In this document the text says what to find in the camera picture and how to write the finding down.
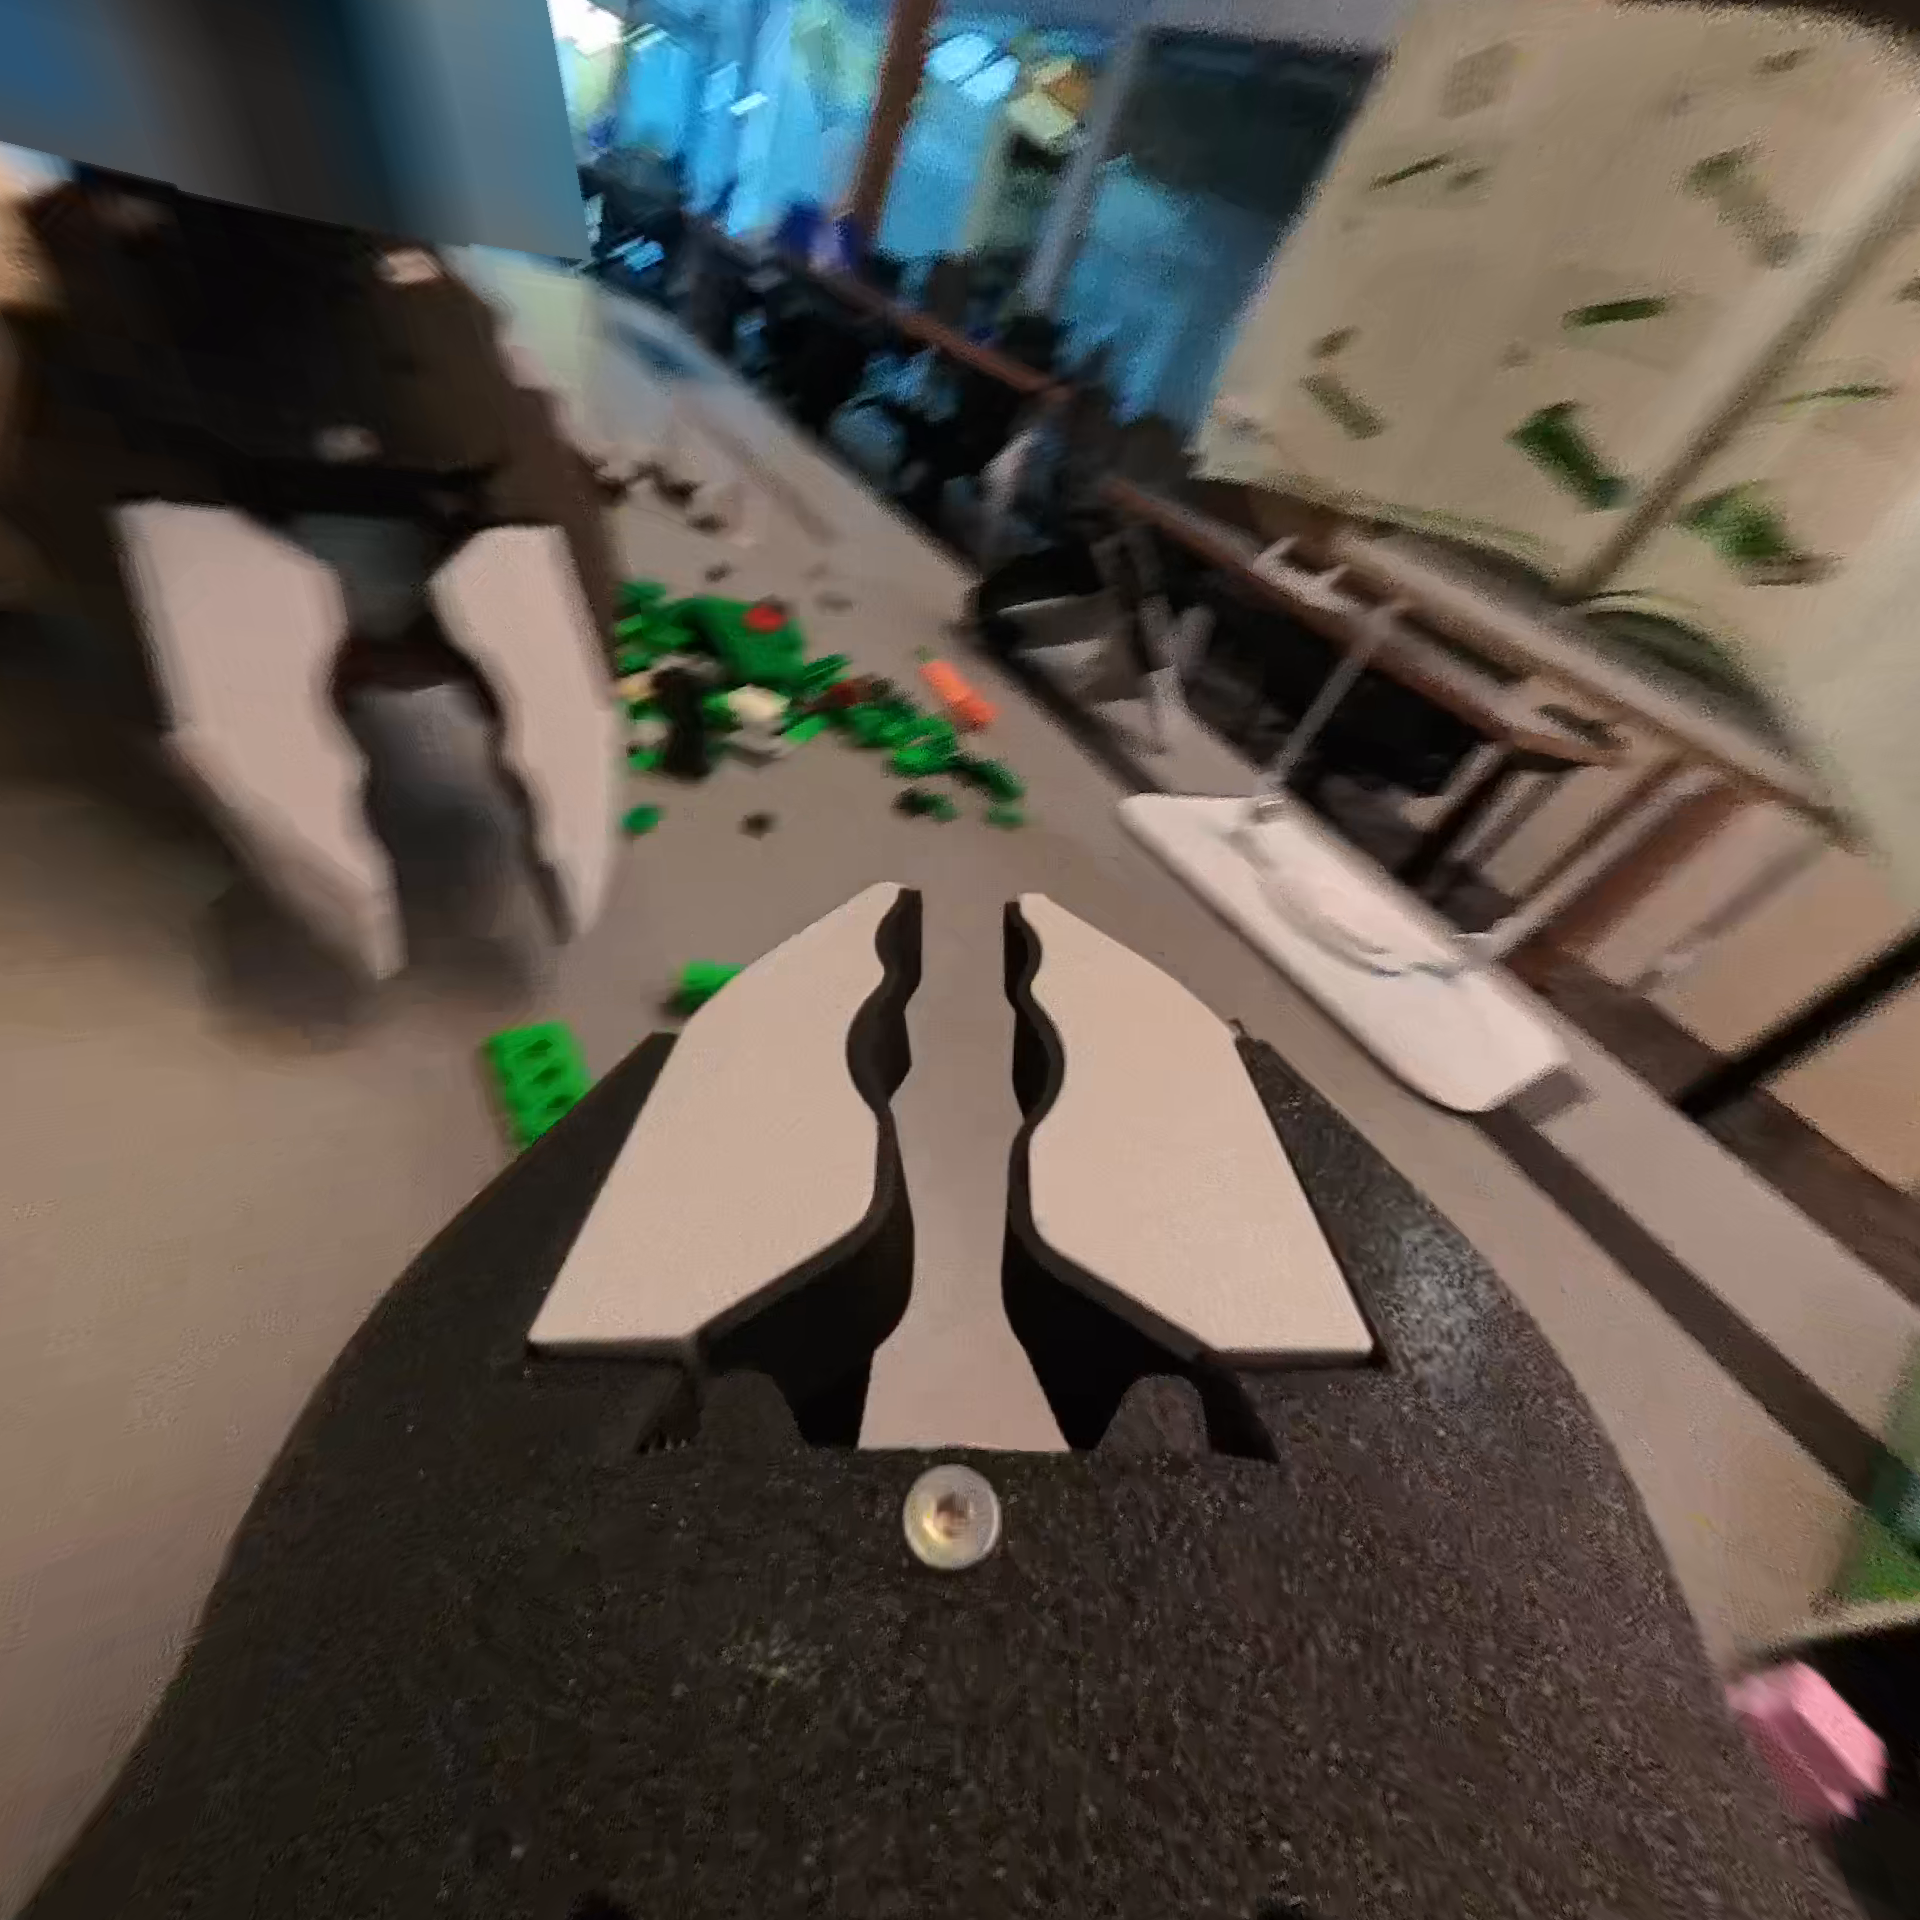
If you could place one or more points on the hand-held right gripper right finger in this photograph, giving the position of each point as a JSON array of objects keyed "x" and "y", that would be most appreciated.
[{"x": 1184, "y": 1186}]

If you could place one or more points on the long wooden desk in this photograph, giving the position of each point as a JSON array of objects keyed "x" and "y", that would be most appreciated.
[{"x": 1424, "y": 645}]

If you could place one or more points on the small green lego piece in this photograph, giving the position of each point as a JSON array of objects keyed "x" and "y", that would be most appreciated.
[{"x": 702, "y": 985}]

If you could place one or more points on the green lego box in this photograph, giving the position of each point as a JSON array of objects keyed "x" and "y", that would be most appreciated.
[{"x": 1881, "y": 1547}]

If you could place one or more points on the orange brick separator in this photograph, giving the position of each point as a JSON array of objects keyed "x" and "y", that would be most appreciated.
[{"x": 960, "y": 694}]

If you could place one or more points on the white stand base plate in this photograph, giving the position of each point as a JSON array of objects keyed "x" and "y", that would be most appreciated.
[{"x": 1349, "y": 931}]

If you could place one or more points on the wooden pillar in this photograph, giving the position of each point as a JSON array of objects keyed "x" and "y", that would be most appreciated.
[{"x": 891, "y": 107}]

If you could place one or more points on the green holed lego plate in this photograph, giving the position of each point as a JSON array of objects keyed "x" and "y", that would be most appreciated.
[{"x": 534, "y": 1073}]

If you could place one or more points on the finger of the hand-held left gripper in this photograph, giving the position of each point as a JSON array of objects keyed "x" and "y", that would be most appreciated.
[
  {"x": 563, "y": 706},
  {"x": 241, "y": 675}
]

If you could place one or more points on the open instruction booklet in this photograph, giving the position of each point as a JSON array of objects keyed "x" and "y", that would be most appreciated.
[{"x": 1501, "y": 226}]

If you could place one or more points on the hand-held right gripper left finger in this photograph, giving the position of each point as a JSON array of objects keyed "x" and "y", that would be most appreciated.
[{"x": 721, "y": 1171}]

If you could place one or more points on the pile of loose lego pieces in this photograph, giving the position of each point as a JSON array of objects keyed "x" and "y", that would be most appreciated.
[{"x": 734, "y": 629}]

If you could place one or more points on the pink lego figure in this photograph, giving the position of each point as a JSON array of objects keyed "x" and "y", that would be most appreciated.
[{"x": 1799, "y": 1740}]

